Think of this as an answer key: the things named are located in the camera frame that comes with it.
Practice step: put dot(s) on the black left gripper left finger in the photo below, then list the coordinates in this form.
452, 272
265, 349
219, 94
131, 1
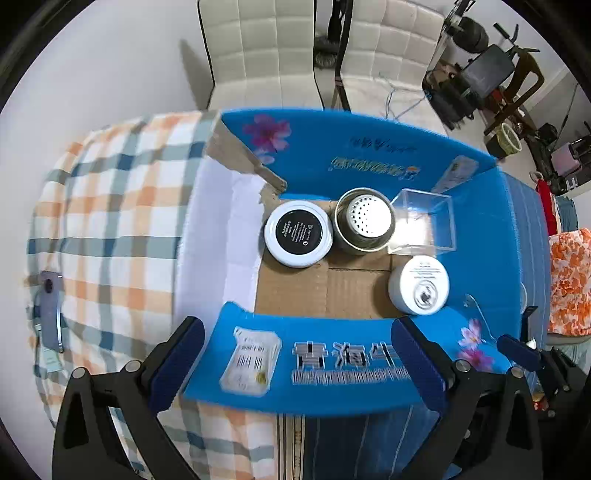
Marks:
86, 443

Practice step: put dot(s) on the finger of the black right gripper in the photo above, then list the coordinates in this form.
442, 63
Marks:
519, 353

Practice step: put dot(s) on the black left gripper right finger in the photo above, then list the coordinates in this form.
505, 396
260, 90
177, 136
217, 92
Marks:
487, 424

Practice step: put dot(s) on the orange patterned cushion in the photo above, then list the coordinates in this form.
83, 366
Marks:
570, 283

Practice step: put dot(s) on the white cream jar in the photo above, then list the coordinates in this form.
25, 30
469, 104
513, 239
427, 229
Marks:
419, 287

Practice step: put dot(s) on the purple smartphone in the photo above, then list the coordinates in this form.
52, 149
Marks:
49, 301

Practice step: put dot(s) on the clear plastic box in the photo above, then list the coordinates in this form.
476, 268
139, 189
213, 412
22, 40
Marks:
424, 224

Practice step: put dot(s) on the blue cardboard box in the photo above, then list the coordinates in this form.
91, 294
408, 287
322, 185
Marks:
316, 340

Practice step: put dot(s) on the steel perforated lid canister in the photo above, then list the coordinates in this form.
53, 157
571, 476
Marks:
363, 221

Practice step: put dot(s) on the plaid checkered cloth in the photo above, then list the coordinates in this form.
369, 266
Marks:
110, 220

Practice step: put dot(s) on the white jar black label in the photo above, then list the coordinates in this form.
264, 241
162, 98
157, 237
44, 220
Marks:
298, 234

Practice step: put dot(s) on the black exercise bike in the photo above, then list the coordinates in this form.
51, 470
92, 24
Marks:
470, 73

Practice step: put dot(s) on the right white padded chair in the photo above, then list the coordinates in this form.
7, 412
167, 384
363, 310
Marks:
384, 56

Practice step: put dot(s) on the white padded chair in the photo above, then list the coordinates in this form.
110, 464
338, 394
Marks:
261, 53
384, 56

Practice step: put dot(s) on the left white padded chair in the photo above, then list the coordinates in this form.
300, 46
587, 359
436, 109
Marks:
261, 53

